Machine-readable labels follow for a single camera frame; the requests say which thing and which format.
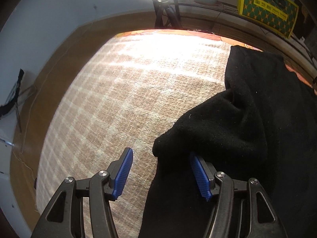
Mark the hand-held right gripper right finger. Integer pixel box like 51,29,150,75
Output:
189,152,289,238

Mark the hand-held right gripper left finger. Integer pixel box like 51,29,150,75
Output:
32,147,134,238

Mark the black garment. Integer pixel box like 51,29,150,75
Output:
137,45,317,238

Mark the plaid pink blanket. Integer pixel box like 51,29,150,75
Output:
36,32,234,238

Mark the orange patterned bed sheet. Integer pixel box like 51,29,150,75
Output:
114,29,317,90

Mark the black lamp stand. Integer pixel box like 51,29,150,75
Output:
151,0,182,29

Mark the black metal rack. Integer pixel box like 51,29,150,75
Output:
173,0,317,85

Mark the yellow green patterned bag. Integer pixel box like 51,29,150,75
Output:
238,0,299,39

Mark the black cable bundle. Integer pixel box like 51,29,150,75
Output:
0,69,36,152

